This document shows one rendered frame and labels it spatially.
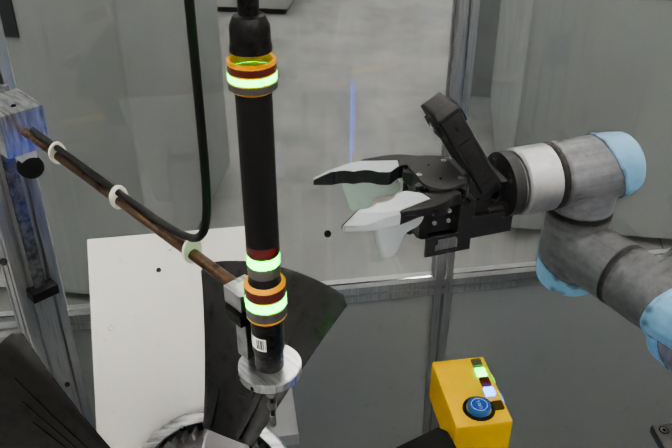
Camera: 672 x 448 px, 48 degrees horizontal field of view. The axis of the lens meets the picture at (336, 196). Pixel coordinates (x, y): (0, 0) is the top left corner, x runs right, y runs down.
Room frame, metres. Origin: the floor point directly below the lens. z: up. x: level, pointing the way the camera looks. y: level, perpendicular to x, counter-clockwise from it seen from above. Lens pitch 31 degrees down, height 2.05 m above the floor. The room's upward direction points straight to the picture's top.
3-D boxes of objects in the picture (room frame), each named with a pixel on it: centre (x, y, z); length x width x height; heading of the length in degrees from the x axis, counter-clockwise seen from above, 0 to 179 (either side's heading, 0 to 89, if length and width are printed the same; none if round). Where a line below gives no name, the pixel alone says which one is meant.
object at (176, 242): (0.84, 0.28, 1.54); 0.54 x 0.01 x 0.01; 44
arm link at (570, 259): (0.73, -0.29, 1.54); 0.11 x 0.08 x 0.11; 31
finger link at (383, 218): (0.62, -0.05, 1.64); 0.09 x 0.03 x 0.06; 130
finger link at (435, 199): (0.65, -0.09, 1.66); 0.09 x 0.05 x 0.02; 130
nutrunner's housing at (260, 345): (0.62, 0.07, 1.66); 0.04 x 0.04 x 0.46
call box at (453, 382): (0.97, -0.24, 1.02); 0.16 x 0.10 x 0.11; 9
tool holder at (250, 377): (0.63, 0.08, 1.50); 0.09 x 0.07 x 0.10; 44
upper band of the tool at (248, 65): (0.62, 0.07, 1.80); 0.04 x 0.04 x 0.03
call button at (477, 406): (0.92, -0.24, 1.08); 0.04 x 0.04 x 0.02
